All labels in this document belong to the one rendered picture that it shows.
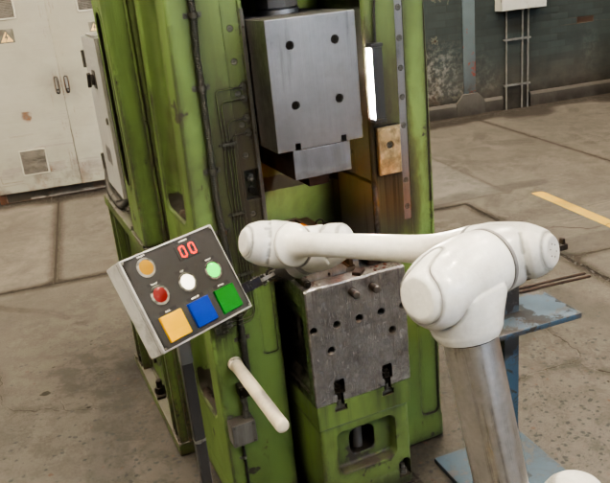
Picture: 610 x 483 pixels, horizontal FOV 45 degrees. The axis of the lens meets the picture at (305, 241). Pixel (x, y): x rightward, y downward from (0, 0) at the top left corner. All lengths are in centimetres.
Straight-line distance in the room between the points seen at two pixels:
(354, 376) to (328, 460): 34
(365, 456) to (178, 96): 149
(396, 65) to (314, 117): 42
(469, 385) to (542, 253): 27
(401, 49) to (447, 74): 663
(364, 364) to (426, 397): 56
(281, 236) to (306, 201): 125
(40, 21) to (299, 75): 538
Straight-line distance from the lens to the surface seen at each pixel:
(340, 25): 234
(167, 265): 212
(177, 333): 207
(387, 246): 158
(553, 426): 335
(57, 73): 752
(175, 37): 230
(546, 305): 273
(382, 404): 274
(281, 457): 291
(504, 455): 141
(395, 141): 262
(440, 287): 123
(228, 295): 219
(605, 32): 1039
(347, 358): 257
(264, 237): 167
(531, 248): 137
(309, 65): 230
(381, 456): 289
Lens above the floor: 190
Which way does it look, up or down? 20 degrees down
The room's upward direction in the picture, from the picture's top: 6 degrees counter-clockwise
